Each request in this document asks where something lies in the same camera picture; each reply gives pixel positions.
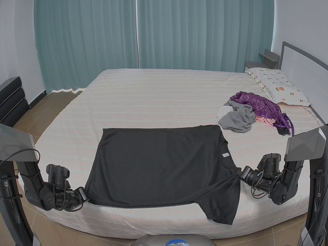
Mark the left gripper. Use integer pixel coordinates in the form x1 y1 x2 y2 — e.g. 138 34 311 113
69 187 90 207

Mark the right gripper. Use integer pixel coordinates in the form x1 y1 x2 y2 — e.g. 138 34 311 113
240 166 260 187

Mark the black T-shirt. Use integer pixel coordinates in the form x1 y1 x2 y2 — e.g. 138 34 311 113
84 125 242 225

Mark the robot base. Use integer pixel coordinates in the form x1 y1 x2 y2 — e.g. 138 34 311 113
131 235 214 246

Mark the bed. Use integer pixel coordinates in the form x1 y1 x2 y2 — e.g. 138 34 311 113
18 41 328 240

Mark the grey knit garment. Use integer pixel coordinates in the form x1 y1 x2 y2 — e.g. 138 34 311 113
218 103 257 133

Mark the pink garment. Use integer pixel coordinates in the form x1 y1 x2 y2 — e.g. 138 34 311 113
255 115 276 126

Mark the white garment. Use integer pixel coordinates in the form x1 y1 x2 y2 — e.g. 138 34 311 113
216 105 232 120

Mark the purple satin garment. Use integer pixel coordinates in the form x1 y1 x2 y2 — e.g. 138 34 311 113
229 91 295 137

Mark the white printed pillow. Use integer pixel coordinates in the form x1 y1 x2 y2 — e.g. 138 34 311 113
245 67 312 106

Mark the grey bedside table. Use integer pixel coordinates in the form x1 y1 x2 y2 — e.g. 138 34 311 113
245 48 280 71

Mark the black chest of drawers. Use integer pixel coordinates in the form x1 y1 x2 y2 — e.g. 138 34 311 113
0 76 29 127

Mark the blue-green curtain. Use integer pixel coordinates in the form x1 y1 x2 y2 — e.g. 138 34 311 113
35 0 139 93
138 0 275 74

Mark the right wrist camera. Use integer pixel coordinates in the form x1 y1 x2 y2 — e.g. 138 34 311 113
260 153 282 175

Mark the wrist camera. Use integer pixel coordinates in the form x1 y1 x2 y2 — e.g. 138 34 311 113
260 153 282 175
46 164 70 186

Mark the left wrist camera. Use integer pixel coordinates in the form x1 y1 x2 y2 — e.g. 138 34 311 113
46 164 70 186

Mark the black cable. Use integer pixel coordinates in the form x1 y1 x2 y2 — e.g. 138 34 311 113
0 149 41 174

